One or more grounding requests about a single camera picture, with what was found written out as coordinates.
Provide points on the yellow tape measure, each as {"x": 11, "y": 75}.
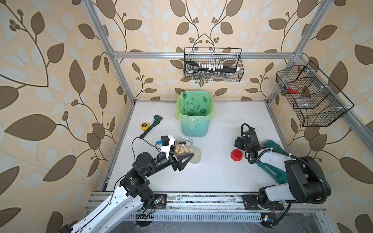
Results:
{"x": 144, "y": 126}

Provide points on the black wire basket wall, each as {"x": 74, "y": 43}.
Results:
{"x": 213, "y": 64}
{"x": 320, "y": 101}

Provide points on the red jar lid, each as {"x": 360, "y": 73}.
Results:
{"x": 236, "y": 155}

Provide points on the red object in basket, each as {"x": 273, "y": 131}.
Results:
{"x": 292, "y": 89}

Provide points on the black wire basket back wall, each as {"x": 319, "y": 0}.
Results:
{"x": 213, "y": 64}

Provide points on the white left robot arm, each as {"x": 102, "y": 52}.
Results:
{"x": 132, "y": 194}

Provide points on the black wire basket right wall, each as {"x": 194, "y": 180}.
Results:
{"x": 320, "y": 101}

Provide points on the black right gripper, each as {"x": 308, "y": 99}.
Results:
{"x": 238, "y": 142}

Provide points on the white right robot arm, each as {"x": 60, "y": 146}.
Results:
{"x": 305, "y": 180}

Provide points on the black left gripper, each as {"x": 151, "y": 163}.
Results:
{"x": 175, "y": 161}

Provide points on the beige lid jar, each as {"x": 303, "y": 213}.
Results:
{"x": 183, "y": 145}
{"x": 197, "y": 156}

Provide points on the green bin with bag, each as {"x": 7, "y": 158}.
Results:
{"x": 194, "y": 111}

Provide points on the black socket set rail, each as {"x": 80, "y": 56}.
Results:
{"x": 191, "y": 67}

